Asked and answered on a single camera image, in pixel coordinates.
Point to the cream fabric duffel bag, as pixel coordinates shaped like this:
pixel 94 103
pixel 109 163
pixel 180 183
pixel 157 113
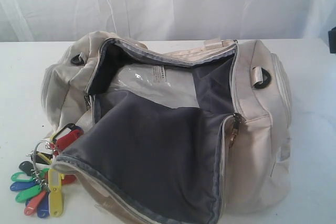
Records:
pixel 147 163

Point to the colourful key tag bunch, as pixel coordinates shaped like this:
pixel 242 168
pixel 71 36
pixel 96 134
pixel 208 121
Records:
pixel 37 184

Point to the clear plastic wrapped package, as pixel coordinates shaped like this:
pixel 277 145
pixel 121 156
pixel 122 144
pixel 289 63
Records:
pixel 170 87

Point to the dark object at right edge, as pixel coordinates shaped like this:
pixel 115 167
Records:
pixel 332 40

